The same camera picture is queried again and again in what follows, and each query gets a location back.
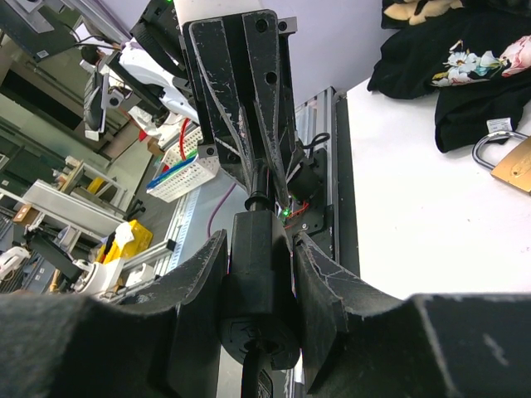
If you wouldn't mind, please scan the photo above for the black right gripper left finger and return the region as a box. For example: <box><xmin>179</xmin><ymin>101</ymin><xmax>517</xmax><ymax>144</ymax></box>
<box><xmin>1</xmin><ymin>231</ymin><xmax>227</xmax><ymax>397</ymax></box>

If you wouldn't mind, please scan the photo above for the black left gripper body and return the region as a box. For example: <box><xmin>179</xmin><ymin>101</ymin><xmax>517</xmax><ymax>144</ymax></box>
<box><xmin>178</xmin><ymin>16</ymin><xmax>329</xmax><ymax>196</ymax></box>

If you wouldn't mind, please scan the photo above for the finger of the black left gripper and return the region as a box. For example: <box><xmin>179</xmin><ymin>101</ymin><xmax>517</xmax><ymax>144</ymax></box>
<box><xmin>183</xmin><ymin>18</ymin><xmax>257</xmax><ymax>195</ymax></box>
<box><xmin>242</xmin><ymin>9</ymin><xmax>295</xmax><ymax>207</ymax></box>

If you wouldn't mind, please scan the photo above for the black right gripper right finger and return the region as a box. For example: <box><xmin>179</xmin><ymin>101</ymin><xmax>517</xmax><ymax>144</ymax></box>
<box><xmin>294</xmin><ymin>233</ymin><xmax>530</xmax><ymax>397</ymax></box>

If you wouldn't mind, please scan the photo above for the large brass padlock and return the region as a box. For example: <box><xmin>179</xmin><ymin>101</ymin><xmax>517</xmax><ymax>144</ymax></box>
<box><xmin>471</xmin><ymin>131</ymin><xmax>530</xmax><ymax>195</ymax></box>

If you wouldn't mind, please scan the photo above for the black padlock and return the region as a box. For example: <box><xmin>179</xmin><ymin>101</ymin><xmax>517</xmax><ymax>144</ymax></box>
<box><xmin>218</xmin><ymin>162</ymin><xmax>300</xmax><ymax>370</ymax></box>

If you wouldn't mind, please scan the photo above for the black floral plush pillow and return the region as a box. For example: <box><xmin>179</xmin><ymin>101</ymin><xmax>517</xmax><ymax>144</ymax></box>
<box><xmin>381</xmin><ymin>0</ymin><xmax>530</xmax><ymax>30</ymax></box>

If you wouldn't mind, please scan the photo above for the yellow crate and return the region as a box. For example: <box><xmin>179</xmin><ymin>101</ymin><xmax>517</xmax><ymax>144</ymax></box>
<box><xmin>95</xmin><ymin>220</ymin><xmax>153</xmax><ymax>265</ymax></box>

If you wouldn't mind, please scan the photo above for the black floral garment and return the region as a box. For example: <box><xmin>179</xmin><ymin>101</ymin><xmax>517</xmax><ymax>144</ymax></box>
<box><xmin>367</xmin><ymin>7</ymin><xmax>530</xmax><ymax>153</ymax></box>

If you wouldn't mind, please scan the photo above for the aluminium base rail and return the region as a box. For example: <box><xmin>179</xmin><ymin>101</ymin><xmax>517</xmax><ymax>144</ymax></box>
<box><xmin>103</xmin><ymin>85</ymin><xmax>345</xmax><ymax>299</ymax></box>

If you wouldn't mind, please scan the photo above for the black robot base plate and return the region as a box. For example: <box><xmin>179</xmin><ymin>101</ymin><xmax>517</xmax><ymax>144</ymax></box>
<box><xmin>286</xmin><ymin>87</ymin><xmax>361</xmax><ymax>276</ymax></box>

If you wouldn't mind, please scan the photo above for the white perforated cable tray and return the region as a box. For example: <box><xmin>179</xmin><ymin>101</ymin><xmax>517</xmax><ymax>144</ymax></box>
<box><xmin>146</xmin><ymin>127</ymin><xmax>220</xmax><ymax>203</ymax></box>

